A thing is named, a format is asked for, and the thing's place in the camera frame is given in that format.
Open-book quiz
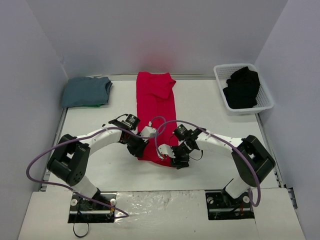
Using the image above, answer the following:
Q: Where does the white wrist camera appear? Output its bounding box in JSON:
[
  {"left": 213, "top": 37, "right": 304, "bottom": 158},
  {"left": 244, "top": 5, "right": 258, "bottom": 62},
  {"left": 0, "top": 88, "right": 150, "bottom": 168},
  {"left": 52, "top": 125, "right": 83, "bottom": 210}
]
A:
[
  {"left": 139, "top": 121, "right": 157, "bottom": 140},
  {"left": 157, "top": 144, "right": 175, "bottom": 160}
]

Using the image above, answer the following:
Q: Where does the red t shirt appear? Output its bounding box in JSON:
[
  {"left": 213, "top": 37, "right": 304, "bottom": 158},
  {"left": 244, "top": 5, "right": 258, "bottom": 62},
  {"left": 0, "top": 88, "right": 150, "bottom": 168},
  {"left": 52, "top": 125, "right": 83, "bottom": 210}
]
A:
[{"left": 136, "top": 71, "right": 179, "bottom": 167}]

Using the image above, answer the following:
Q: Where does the white perforated plastic basket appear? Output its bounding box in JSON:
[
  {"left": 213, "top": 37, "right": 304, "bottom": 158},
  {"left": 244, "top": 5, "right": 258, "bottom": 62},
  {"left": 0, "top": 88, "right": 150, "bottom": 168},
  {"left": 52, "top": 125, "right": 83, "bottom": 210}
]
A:
[{"left": 213, "top": 63, "right": 274, "bottom": 116}]

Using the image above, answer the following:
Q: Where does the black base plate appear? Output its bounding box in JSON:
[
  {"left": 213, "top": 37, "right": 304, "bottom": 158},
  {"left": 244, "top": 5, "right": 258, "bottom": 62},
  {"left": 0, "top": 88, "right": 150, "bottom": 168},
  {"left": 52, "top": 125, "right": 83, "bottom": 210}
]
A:
[
  {"left": 68, "top": 194, "right": 115, "bottom": 224},
  {"left": 205, "top": 190, "right": 255, "bottom": 221}
]

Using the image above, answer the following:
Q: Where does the green folded t shirt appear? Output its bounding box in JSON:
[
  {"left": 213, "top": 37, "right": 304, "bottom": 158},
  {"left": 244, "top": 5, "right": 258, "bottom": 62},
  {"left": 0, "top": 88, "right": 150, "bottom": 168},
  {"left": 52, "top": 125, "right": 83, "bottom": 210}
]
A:
[{"left": 88, "top": 103, "right": 104, "bottom": 108}]

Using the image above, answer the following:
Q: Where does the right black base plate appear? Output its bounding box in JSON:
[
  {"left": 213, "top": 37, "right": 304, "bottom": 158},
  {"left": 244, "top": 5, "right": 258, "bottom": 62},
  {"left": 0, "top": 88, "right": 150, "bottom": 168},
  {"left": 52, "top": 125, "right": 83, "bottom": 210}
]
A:
[{"left": 205, "top": 190, "right": 255, "bottom": 221}]

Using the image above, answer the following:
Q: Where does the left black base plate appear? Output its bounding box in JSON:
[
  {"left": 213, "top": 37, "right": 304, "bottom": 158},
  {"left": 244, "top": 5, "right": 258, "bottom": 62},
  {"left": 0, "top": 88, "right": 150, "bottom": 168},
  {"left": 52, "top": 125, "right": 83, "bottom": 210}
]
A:
[{"left": 68, "top": 194, "right": 115, "bottom": 224}]

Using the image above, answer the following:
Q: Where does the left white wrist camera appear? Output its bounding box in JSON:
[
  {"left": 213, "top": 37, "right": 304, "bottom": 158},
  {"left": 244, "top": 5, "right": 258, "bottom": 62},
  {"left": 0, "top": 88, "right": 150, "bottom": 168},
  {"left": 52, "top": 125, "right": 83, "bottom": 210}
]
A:
[{"left": 139, "top": 121, "right": 157, "bottom": 140}]

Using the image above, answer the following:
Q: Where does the grey folded t shirt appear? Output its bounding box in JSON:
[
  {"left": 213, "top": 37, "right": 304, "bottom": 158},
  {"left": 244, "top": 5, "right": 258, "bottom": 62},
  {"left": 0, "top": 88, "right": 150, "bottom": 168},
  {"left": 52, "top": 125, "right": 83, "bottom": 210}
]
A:
[{"left": 61, "top": 77, "right": 113, "bottom": 108}]

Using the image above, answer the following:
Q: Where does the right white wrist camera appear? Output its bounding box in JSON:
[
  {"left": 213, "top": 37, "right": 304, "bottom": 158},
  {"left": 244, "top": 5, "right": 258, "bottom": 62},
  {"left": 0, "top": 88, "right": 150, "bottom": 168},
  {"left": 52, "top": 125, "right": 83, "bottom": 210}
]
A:
[{"left": 157, "top": 144, "right": 175, "bottom": 160}]

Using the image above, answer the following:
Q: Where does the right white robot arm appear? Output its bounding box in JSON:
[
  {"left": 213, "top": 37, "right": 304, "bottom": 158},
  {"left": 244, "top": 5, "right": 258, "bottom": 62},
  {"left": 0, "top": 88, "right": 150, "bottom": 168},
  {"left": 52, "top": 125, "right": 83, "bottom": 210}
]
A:
[{"left": 166, "top": 124, "right": 276, "bottom": 207}]

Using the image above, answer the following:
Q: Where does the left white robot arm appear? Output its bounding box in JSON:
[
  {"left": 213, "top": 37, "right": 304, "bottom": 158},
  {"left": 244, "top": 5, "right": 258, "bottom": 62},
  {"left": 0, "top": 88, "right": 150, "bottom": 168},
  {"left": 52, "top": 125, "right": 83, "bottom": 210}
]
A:
[{"left": 47, "top": 114, "right": 156, "bottom": 209}]

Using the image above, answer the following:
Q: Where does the aluminium table frame rail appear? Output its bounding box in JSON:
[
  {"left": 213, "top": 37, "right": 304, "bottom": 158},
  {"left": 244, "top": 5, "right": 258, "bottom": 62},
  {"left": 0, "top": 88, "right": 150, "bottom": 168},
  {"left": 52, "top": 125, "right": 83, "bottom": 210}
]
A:
[{"left": 87, "top": 73, "right": 216, "bottom": 81}]

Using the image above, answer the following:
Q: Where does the black t shirt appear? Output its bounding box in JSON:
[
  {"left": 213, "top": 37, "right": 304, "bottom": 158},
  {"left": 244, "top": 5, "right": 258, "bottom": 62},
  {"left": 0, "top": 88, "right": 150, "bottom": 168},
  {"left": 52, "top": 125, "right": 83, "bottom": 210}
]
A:
[{"left": 223, "top": 66, "right": 261, "bottom": 109}]

